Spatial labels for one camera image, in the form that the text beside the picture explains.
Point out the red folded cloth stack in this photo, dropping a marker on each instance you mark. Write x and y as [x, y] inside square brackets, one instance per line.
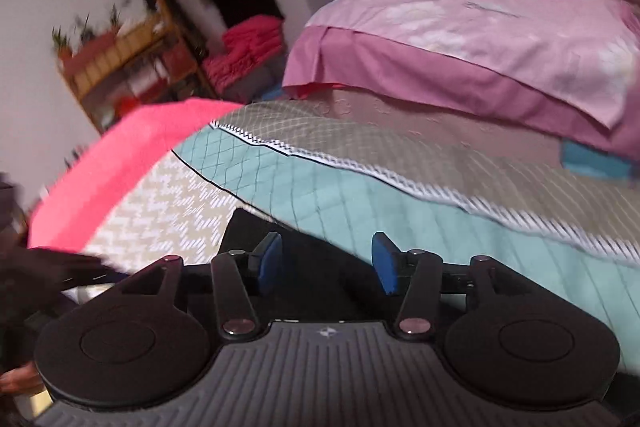
[245, 49]

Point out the wooden shelf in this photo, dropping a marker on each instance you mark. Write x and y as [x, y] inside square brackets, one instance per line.
[125, 72]

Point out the potted plants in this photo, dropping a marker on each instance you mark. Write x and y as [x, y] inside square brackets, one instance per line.
[85, 32]

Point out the bright pink blanket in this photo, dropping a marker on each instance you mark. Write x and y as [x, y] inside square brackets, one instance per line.
[130, 147]

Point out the pink floral bed sheet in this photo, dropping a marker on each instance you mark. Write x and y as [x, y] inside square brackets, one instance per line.
[450, 32]

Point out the beige mattress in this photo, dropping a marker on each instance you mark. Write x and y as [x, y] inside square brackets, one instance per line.
[425, 122]

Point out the black pants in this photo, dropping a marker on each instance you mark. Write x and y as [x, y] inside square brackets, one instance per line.
[320, 277]

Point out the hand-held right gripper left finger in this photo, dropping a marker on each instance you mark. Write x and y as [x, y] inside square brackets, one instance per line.
[270, 257]

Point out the blue grey striped bed sheet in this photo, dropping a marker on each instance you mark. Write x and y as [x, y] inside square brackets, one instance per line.
[595, 159]

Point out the patterned teal beige bed sheet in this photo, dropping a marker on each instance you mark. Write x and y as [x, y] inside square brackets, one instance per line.
[375, 207]

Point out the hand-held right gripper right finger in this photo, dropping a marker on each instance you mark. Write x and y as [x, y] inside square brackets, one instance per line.
[385, 262]

